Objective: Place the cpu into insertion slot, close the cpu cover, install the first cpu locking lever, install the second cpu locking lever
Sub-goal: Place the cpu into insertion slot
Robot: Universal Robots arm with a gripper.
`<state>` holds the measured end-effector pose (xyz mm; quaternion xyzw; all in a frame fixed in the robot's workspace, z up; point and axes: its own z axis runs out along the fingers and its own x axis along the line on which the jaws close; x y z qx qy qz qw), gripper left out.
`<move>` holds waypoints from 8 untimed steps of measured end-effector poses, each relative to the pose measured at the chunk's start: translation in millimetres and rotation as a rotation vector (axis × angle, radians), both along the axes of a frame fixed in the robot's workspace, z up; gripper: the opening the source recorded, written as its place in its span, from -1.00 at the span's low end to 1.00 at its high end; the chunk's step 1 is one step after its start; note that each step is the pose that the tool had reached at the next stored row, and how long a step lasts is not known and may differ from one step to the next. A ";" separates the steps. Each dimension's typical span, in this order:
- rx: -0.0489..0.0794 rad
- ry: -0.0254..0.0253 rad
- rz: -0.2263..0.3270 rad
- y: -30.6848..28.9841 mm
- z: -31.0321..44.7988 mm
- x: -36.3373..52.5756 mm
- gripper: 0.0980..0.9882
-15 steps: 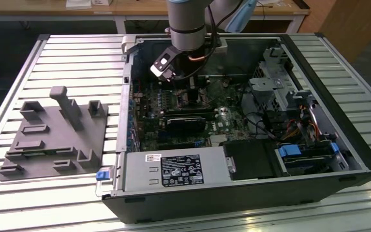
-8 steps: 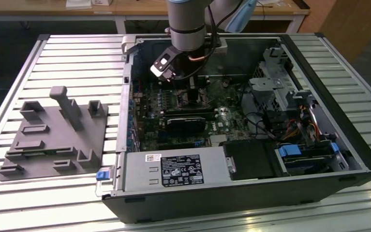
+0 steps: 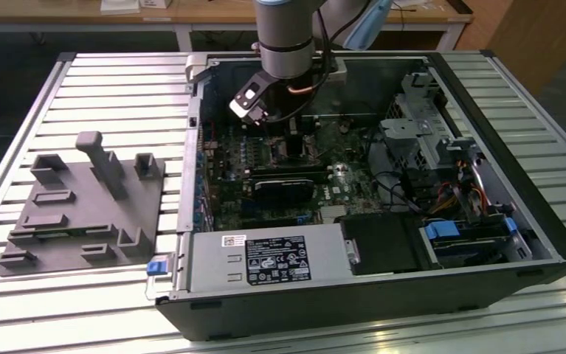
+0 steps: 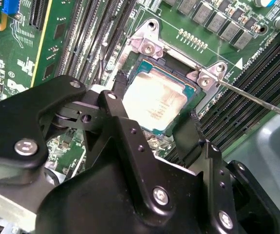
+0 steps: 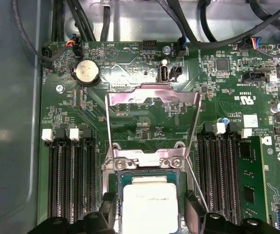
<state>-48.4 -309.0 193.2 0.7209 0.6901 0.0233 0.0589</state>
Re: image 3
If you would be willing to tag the thin metal locking lever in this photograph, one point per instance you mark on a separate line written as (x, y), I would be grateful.
(328, 150)

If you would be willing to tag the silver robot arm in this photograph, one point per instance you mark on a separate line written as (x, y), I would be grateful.
(281, 37)

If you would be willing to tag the black CPU socket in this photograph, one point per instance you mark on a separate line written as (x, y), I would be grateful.
(277, 149)

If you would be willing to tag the black graphics card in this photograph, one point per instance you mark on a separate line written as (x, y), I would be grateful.
(281, 191)

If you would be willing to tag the gray metal disk bay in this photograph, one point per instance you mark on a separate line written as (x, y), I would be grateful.
(406, 129)

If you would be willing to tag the green motherboard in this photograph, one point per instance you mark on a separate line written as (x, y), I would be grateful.
(356, 184)

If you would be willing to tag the small silver heatsink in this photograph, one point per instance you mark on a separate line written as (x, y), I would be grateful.
(333, 214)

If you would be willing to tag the black plastic shroud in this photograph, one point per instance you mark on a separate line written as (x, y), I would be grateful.
(385, 243)

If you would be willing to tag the white box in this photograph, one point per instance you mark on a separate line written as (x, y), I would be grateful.
(120, 6)

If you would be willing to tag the silver power supply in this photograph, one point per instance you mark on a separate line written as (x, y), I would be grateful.
(213, 265)

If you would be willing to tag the blue disk carrier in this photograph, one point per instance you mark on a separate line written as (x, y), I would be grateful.
(440, 230)

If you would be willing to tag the gray parts rack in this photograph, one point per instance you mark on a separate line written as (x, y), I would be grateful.
(90, 206)

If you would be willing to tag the blue case latch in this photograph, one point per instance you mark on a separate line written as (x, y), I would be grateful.
(157, 266)

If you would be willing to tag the wooden cabinet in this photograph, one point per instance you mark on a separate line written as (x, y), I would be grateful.
(532, 37)

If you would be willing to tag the wooden desk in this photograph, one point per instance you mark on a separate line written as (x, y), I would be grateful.
(41, 14)

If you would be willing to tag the black PC case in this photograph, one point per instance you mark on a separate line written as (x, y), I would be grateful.
(311, 309)

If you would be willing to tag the small blue bay clip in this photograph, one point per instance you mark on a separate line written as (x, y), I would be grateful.
(510, 225)

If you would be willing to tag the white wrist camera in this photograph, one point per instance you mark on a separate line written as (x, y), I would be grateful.
(249, 97)

